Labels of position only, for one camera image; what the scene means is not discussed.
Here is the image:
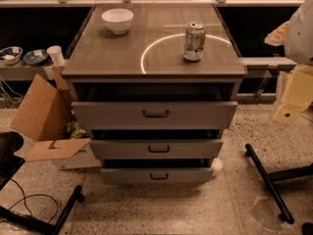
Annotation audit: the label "grey drawer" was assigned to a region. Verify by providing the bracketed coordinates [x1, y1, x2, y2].
[91, 139, 222, 159]
[101, 167, 212, 184]
[71, 102, 238, 130]

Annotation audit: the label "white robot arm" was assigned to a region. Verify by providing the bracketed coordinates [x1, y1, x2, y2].
[264, 0, 313, 125]

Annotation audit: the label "grey drawer cabinet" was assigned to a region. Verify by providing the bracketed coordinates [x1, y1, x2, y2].
[63, 3, 246, 170]

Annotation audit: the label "grey bottom drawer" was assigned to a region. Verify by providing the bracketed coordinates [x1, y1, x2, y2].
[101, 167, 212, 184]

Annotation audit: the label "grey top drawer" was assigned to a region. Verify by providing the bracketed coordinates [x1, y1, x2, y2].
[71, 102, 238, 130]

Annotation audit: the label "white round ball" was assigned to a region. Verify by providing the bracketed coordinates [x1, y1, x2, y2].
[211, 158, 223, 171]

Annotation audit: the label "crushed soda can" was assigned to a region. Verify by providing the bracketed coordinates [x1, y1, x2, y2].
[184, 22, 205, 62]

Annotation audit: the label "white ceramic bowl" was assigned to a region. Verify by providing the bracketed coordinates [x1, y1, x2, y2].
[102, 9, 134, 34]

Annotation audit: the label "green snack bags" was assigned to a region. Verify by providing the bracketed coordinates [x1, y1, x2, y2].
[66, 120, 89, 139]

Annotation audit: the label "white paper cup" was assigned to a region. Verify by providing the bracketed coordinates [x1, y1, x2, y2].
[47, 45, 65, 66]

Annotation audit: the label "brown cardboard box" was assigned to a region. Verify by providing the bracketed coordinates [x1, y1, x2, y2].
[11, 67, 101, 169]

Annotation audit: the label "blue patterned bowl right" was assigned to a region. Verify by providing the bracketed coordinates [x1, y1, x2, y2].
[22, 49, 49, 67]

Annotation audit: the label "blue patterned bowl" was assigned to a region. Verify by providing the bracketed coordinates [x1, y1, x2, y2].
[0, 46, 22, 65]
[22, 49, 49, 67]

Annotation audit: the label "blue patterned bowl left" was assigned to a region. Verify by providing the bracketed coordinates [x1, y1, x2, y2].
[0, 46, 22, 65]

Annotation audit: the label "black chair seat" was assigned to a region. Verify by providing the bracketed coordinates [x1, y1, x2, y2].
[0, 131, 24, 190]

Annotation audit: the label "black stand base left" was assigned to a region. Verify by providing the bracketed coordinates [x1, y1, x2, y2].
[0, 184, 86, 235]

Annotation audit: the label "black floor cable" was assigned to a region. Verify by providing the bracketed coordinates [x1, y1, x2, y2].
[6, 178, 60, 224]

